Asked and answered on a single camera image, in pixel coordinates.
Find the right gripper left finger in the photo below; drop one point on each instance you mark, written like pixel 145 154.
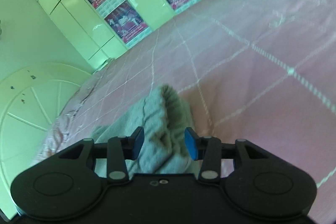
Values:
pixel 66 184

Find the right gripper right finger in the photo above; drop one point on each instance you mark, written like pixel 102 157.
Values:
pixel 253 179

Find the grey sweat pants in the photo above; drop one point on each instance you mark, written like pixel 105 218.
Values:
pixel 164 116

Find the pink checked pillow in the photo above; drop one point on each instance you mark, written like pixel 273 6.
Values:
pixel 83 107

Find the cream wooden headboard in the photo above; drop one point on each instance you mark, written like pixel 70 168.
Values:
pixel 31 99

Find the pink checked bed sheet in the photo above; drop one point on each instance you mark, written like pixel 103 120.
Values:
pixel 262 70

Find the lower left red poster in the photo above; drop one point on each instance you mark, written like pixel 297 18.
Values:
pixel 128 24

